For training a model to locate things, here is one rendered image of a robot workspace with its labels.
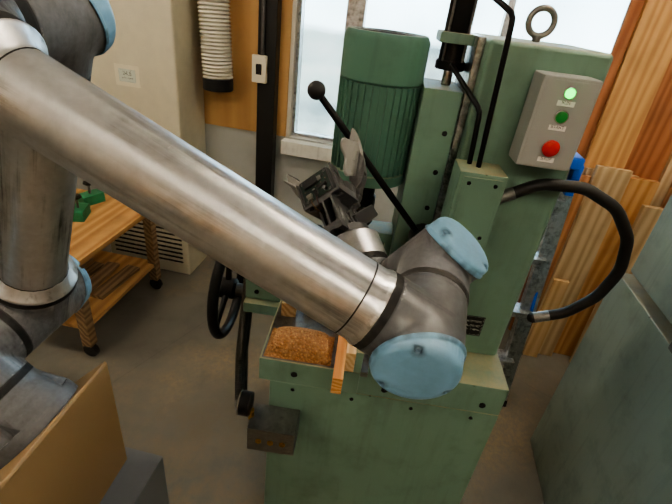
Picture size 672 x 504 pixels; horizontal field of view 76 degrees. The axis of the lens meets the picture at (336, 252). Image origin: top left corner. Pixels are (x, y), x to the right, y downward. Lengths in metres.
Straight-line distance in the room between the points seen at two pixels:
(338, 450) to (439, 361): 0.92
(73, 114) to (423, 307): 0.37
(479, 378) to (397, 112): 0.65
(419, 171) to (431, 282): 0.52
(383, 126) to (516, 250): 0.40
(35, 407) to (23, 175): 0.41
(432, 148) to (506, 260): 0.31
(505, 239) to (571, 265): 1.42
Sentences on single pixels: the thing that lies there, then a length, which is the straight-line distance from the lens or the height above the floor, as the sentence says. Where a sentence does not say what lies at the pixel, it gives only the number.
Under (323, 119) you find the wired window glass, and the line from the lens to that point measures 2.53.
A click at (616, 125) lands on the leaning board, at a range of 2.39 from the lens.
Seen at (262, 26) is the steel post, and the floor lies 1.40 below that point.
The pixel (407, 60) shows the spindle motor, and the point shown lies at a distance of 0.92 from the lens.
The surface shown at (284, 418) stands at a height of 0.62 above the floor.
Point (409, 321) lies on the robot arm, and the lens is 0.43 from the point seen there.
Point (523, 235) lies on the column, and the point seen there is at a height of 1.15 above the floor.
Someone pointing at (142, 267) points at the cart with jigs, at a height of 0.18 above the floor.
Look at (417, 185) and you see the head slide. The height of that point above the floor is 1.22.
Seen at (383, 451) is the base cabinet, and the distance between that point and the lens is 1.30.
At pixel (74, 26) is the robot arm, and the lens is 0.64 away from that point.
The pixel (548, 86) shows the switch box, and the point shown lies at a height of 1.46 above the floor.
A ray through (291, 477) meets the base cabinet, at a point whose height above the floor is 0.32.
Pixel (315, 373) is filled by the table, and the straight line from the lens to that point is 0.93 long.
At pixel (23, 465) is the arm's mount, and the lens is 0.91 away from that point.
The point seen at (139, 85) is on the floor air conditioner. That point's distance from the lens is 2.48.
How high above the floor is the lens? 1.55
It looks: 30 degrees down
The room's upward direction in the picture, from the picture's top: 7 degrees clockwise
